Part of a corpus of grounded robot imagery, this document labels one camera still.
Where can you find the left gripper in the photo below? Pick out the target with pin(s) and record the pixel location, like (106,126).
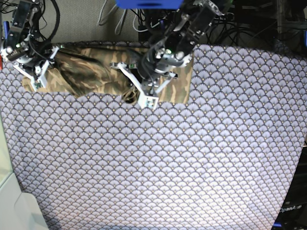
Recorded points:
(156,63)

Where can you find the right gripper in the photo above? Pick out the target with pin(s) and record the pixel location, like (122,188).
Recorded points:
(30,54)

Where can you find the camouflage T-shirt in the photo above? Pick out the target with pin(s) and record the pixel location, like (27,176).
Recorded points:
(82,70)

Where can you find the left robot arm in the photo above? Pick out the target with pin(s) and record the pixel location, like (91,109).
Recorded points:
(189,23)

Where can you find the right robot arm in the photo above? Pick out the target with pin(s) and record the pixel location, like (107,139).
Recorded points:
(25,24)

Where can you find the blue clamp at left edge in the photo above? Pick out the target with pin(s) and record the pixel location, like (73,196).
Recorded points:
(6,28)

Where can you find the blue box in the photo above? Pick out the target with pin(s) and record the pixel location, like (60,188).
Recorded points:
(149,4)

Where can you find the fan-patterned tablecloth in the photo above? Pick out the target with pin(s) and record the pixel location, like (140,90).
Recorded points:
(222,161)

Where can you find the white plastic bin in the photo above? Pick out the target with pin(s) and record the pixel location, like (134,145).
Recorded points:
(18,210)

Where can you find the black OpenArm case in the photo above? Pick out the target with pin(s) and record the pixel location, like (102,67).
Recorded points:
(293,213)

